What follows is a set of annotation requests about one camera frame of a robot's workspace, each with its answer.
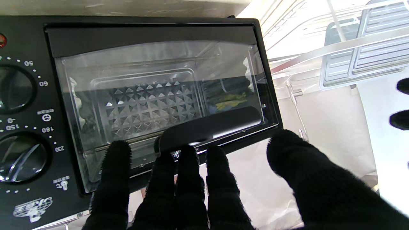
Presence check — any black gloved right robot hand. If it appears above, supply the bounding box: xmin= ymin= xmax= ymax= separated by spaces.
xmin=81 ymin=129 xmax=409 ymax=230

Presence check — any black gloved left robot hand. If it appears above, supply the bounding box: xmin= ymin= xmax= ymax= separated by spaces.
xmin=389 ymin=78 xmax=409 ymax=131

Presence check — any ribbed metal baking tray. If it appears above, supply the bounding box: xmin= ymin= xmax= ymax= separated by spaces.
xmin=319 ymin=19 xmax=409 ymax=91
xmin=349 ymin=0 xmax=409 ymax=80

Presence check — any glass oven door black handle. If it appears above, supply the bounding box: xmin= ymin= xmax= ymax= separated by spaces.
xmin=44 ymin=23 xmax=284 ymax=195

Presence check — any black oven temperature knob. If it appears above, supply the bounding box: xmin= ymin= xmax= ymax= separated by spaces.
xmin=0 ymin=132 xmax=54 ymax=185

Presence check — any black oven timer knob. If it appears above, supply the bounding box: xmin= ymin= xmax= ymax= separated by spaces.
xmin=0 ymin=65 xmax=38 ymax=116

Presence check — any red and black toaster oven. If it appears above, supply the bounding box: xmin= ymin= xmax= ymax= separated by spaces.
xmin=0 ymin=15 xmax=284 ymax=230

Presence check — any white wire dish rack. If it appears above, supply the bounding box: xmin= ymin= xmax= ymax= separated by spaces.
xmin=256 ymin=0 xmax=409 ymax=142

